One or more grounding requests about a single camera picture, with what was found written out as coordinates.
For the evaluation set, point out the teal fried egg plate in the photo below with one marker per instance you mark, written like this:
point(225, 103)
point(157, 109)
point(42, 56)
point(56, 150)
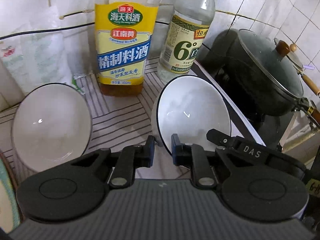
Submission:
point(10, 212)

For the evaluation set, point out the white vinegar bottle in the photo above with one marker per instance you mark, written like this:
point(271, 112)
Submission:
point(189, 25)

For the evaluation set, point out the large white ribbed bowl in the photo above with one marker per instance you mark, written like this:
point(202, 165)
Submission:
point(189, 106)

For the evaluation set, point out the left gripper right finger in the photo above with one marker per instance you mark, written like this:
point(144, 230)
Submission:
point(198, 160)

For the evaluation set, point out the white plastic bag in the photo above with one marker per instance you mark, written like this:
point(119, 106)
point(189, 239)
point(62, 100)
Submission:
point(36, 59)

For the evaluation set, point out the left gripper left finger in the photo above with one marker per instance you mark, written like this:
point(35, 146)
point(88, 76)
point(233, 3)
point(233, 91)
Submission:
point(130, 158)

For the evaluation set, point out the striped table mat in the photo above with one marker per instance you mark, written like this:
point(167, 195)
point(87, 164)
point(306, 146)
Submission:
point(118, 122)

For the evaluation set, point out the black wok with lid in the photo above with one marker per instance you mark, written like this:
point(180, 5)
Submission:
point(259, 77)

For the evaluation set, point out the small white bowl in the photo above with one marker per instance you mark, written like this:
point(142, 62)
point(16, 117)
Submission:
point(51, 126)

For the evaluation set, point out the yellow-label cooking wine bottle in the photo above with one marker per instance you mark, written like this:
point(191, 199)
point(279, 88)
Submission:
point(123, 33)

